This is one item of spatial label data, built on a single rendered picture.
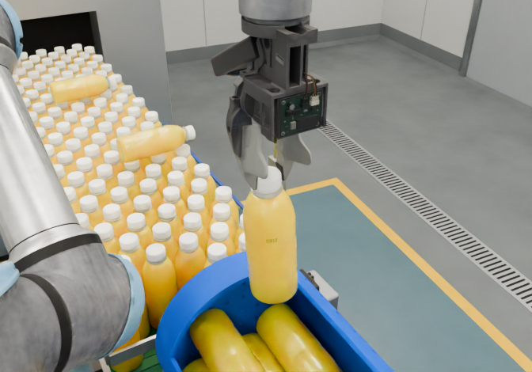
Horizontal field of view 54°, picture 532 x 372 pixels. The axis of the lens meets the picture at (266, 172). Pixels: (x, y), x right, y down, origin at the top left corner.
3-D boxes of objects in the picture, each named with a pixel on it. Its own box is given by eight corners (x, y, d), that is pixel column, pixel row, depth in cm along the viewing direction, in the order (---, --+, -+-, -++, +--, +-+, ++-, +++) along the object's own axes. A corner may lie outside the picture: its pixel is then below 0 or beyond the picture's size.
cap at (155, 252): (169, 256, 107) (169, 248, 106) (153, 264, 104) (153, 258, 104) (158, 247, 109) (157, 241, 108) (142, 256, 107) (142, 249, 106)
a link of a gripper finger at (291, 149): (302, 197, 63) (294, 134, 58) (277, 175, 68) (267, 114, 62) (323, 187, 64) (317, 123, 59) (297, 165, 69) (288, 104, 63)
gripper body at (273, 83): (268, 148, 55) (268, 34, 48) (231, 118, 61) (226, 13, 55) (328, 131, 58) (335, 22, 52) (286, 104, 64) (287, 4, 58)
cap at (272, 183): (250, 178, 68) (249, 167, 67) (280, 176, 68) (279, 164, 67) (252, 195, 65) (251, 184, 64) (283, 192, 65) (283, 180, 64)
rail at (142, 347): (112, 367, 100) (109, 356, 98) (111, 364, 100) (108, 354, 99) (287, 291, 117) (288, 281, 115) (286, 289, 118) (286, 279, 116)
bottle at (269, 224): (248, 273, 80) (237, 172, 69) (294, 268, 80) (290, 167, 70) (251, 308, 74) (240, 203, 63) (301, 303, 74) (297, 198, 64)
